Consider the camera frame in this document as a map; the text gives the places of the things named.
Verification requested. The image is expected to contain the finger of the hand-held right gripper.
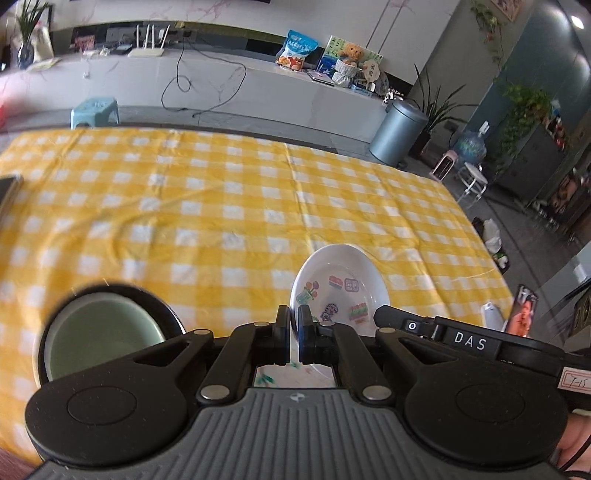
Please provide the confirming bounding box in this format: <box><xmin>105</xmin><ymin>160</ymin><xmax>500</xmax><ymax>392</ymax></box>
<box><xmin>374</xmin><ymin>306</ymin><xmax>437</xmax><ymax>337</ymax></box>

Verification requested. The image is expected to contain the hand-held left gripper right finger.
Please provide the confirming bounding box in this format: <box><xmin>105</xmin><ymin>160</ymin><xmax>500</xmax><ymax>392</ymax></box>
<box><xmin>298</xmin><ymin>305</ymin><xmax>462</xmax><ymax>403</ymax></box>

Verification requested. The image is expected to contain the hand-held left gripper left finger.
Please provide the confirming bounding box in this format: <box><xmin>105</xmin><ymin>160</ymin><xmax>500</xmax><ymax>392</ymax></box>
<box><xmin>124</xmin><ymin>305</ymin><xmax>293</xmax><ymax>407</ymax></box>

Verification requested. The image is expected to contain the white painted plate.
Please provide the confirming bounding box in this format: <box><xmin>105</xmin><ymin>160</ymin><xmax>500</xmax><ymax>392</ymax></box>
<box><xmin>254</xmin><ymin>364</ymin><xmax>339</xmax><ymax>389</ymax></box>

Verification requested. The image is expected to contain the small white sticker plate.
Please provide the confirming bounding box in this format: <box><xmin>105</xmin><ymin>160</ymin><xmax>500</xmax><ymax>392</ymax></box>
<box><xmin>289</xmin><ymin>244</ymin><xmax>391</xmax><ymax>365</ymax></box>

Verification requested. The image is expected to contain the black and green bowl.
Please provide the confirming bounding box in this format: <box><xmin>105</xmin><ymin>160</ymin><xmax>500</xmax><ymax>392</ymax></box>
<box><xmin>38</xmin><ymin>282</ymin><xmax>185</xmax><ymax>386</ymax></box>

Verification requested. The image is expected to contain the green ceramic bowl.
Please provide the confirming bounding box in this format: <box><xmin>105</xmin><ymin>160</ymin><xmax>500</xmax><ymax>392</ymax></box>
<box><xmin>46</xmin><ymin>293</ymin><xmax>167</xmax><ymax>381</ymax></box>

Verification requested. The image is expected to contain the person's right hand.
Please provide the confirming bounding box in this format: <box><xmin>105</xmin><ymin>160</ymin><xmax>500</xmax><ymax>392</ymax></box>
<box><xmin>551</xmin><ymin>411</ymin><xmax>591</xmax><ymax>474</ymax></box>

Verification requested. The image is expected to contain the magazine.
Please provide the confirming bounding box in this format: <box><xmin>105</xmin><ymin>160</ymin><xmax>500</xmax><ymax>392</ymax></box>
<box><xmin>507</xmin><ymin>284</ymin><xmax>540</xmax><ymax>334</ymax></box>

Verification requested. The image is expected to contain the small white box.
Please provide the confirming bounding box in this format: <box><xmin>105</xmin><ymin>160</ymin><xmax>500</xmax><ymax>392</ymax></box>
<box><xmin>481</xmin><ymin>302</ymin><xmax>505</xmax><ymax>329</ymax></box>

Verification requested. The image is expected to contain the white plastic bag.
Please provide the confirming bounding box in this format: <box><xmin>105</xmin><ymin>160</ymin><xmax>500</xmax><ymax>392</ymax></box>
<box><xmin>482</xmin><ymin>218</ymin><xmax>511</xmax><ymax>271</ymax></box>

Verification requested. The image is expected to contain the yellow checkered tablecloth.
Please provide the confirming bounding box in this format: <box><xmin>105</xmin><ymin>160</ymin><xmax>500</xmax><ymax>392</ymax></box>
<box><xmin>0</xmin><ymin>127</ymin><xmax>509</xmax><ymax>462</ymax></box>

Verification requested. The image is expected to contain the pink folding stool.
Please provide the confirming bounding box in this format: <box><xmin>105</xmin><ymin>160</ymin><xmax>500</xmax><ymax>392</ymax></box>
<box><xmin>429</xmin><ymin>150</ymin><xmax>459</xmax><ymax>182</ymax></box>

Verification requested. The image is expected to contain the white round stool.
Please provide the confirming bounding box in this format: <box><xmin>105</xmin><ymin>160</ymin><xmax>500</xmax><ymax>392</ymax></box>
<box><xmin>455</xmin><ymin>161</ymin><xmax>490</xmax><ymax>206</ymax></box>

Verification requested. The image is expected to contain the grey trash can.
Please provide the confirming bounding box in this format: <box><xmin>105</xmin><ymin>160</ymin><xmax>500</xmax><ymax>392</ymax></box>
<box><xmin>368</xmin><ymin>99</ymin><xmax>429</xmax><ymax>168</ymax></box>

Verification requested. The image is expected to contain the blue water jug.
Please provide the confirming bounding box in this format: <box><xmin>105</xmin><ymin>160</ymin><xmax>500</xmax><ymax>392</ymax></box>
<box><xmin>452</xmin><ymin>122</ymin><xmax>490</xmax><ymax>164</ymax></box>

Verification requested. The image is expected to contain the green cabinet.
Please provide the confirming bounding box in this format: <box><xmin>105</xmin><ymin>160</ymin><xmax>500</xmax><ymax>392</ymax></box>
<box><xmin>496</xmin><ymin>122</ymin><xmax>566</xmax><ymax>204</ymax></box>

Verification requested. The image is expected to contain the tall potted plant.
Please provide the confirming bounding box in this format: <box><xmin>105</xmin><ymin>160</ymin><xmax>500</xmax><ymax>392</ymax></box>
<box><xmin>409</xmin><ymin>62</ymin><xmax>476</xmax><ymax>155</ymax></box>

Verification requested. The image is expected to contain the white media cabinet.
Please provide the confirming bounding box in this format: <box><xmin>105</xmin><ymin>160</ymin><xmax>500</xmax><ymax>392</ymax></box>
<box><xmin>0</xmin><ymin>44</ymin><xmax>393</xmax><ymax>146</ymax></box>

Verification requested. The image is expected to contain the climbing green plant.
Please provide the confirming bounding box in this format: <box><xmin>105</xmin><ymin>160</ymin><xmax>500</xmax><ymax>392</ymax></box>
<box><xmin>496</xmin><ymin>83</ymin><xmax>552</xmax><ymax>171</ymax></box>

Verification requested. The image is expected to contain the paper hand fan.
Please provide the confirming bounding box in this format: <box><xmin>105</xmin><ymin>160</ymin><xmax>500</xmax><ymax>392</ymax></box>
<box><xmin>358</xmin><ymin>62</ymin><xmax>384</xmax><ymax>93</ymax></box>

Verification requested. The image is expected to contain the teddy bear in white basket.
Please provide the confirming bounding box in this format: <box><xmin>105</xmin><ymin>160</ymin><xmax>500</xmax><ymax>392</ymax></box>
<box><xmin>333</xmin><ymin>42</ymin><xmax>365</xmax><ymax>88</ymax></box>

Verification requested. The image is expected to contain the green picture book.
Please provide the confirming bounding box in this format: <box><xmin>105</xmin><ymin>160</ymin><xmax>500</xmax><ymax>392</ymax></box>
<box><xmin>321</xmin><ymin>36</ymin><xmax>384</xmax><ymax>77</ymax></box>

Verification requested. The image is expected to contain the blue snack bag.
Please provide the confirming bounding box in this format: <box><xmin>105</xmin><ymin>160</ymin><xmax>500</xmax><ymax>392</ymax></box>
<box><xmin>276</xmin><ymin>30</ymin><xmax>319</xmax><ymax>72</ymax></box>

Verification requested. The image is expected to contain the blue plastic stool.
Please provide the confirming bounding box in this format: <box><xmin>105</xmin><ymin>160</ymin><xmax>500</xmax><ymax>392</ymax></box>
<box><xmin>70</xmin><ymin>96</ymin><xmax>121</xmax><ymax>130</ymax></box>

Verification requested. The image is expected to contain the trailing green vine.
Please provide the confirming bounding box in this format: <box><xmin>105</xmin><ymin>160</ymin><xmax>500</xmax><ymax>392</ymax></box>
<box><xmin>471</xmin><ymin>0</ymin><xmax>506</xmax><ymax>70</ymax></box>

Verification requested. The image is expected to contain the white router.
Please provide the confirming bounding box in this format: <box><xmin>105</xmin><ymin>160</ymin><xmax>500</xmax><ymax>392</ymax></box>
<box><xmin>127</xmin><ymin>23</ymin><xmax>171</xmax><ymax>58</ymax></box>

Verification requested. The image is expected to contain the white paper bag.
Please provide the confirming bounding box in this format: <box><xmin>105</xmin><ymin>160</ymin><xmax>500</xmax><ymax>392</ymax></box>
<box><xmin>33</xmin><ymin>25</ymin><xmax>55</xmax><ymax>61</ymax></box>

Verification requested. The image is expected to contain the plant in blue vase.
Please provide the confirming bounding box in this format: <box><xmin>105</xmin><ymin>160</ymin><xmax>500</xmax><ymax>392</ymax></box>
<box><xmin>14</xmin><ymin>0</ymin><xmax>51</xmax><ymax>70</ymax></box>

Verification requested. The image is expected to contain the black cable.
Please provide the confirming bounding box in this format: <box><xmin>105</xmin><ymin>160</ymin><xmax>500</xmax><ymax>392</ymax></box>
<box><xmin>161</xmin><ymin>32</ymin><xmax>247</xmax><ymax>116</ymax></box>

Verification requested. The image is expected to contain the framed wall picture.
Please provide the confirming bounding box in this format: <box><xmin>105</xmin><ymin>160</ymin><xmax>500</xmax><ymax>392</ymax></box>
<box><xmin>489</xmin><ymin>0</ymin><xmax>520</xmax><ymax>21</ymax></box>

